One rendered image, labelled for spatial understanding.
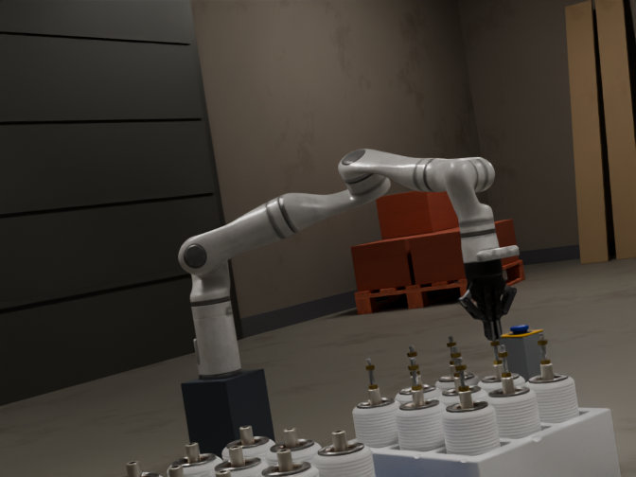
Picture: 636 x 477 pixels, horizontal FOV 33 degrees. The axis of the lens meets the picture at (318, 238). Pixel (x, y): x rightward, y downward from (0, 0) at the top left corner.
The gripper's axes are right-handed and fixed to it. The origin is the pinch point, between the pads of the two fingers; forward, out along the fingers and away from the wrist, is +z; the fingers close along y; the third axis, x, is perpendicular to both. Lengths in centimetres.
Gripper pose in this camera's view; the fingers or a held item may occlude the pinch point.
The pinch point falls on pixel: (492, 329)
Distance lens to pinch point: 217.8
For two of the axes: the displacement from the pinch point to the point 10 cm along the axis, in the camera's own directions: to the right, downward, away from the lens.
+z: 1.5, 9.9, 0.1
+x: 3.9, -0.5, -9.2
